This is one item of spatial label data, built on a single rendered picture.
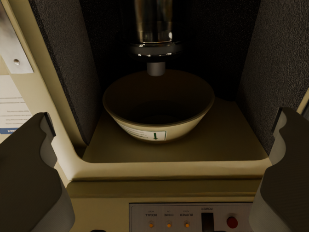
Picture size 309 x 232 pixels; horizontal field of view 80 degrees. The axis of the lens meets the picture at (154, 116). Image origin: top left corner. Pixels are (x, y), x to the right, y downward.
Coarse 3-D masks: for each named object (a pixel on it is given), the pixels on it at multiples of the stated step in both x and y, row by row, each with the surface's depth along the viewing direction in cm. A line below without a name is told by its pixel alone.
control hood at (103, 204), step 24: (72, 192) 27; (96, 192) 26; (120, 192) 26; (144, 192) 26; (168, 192) 26; (192, 192) 26; (216, 192) 26; (240, 192) 26; (96, 216) 26; (120, 216) 26
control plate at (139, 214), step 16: (144, 208) 26; (160, 208) 25; (176, 208) 25; (192, 208) 25; (208, 208) 25; (224, 208) 25; (240, 208) 25; (144, 224) 25; (160, 224) 25; (176, 224) 25; (192, 224) 25; (224, 224) 25; (240, 224) 25
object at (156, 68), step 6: (174, 54) 23; (180, 54) 24; (138, 60) 24; (144, 60) 23; (150, 60) 23; (156, 60) 23; (162, 60) 23; (168, 60) 24; (150, 66) 26; (156, 66) 26; (162, 66) 27; (150, 72) 27; (156, 72) 27; (162, 72) 27
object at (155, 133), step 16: (128, 80) 35; (144, 80) 37; (160, 80) 37; (176, 80) 36; (192, 80) 34; (112, 96) 32; (128, 96) 35; (144, 96) 37; (160, 96) 38; (176, 96) 37; (192, 96) 34; (208, 96) 29; (112, 112) 26; (128, 112) 35; (192, 112) 33; (128, 128) 26; (144, 128) 24; (160, 128) 23; (176, 128) 24; (192, 128) 28
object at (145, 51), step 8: (192, 40) 22; (120, 48) 23; (128, 48) 22; (136, 48) 21; (144, 48) 21; (152, 48) 21; (160, 48) 21; (168, 48) 21; (176, 48) 21; (184, 48) 22
